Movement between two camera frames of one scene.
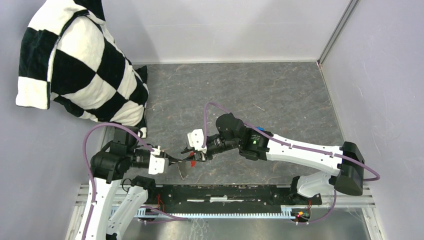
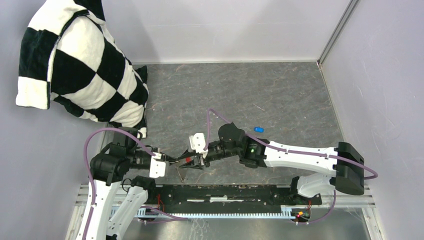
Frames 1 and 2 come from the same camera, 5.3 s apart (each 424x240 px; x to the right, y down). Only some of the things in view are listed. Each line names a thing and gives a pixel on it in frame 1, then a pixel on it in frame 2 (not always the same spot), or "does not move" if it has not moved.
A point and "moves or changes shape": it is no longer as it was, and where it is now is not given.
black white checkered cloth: x=67 y=54 does not move
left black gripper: x=171 y=161 does not move
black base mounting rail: x=231 y=199 does not move
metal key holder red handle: x=193 y=162 moves or changes shape
